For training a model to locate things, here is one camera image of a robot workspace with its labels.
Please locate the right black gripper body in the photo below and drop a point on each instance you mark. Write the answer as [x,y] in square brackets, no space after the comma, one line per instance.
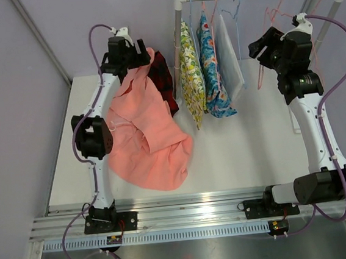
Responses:
[271,57]

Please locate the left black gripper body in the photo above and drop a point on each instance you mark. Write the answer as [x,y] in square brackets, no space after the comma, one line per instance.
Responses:
[131,58]

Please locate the red plaid skirt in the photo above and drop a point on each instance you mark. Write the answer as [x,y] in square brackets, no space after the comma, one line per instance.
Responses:
[160,75]

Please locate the white skirt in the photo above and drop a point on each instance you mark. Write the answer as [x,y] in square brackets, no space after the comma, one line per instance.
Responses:
[229,67]

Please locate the yellow lemon print skirt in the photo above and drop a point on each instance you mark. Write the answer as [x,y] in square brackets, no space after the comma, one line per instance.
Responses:
[192,81]

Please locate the blue floral skirt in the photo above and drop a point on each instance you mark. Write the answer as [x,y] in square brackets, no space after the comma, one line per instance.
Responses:
[217,99]

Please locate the pink skirt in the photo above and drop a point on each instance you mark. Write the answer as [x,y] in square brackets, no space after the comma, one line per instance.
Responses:
[150,150]

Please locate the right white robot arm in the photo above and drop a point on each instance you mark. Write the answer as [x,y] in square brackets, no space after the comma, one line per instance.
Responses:
[288,54]

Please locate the pink hanger rightmost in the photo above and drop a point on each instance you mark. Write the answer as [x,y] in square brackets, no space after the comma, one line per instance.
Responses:
[319,23]

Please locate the pink hanger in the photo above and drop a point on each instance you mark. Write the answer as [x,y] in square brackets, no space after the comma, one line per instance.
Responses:
[319,23]
[214,12]
[269,20]

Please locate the blue hanger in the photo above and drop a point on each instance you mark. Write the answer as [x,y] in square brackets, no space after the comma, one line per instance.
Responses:
[234,16]
[192,31]

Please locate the blue hanger leftmost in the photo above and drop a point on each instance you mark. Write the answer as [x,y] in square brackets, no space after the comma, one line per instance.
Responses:
[192,31]

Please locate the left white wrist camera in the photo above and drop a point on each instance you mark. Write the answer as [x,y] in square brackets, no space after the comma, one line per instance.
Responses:
[123,32]

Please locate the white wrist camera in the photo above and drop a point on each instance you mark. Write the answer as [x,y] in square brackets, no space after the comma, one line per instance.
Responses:
[300,23]
[123,32]

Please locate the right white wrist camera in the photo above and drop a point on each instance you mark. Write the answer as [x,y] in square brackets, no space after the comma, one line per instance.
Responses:
[300,23]

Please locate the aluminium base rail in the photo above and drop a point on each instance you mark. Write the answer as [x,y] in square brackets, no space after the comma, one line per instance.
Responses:
[159,213]

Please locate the white slotted cable duct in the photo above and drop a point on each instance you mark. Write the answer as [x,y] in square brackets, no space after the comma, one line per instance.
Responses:
[249,228]

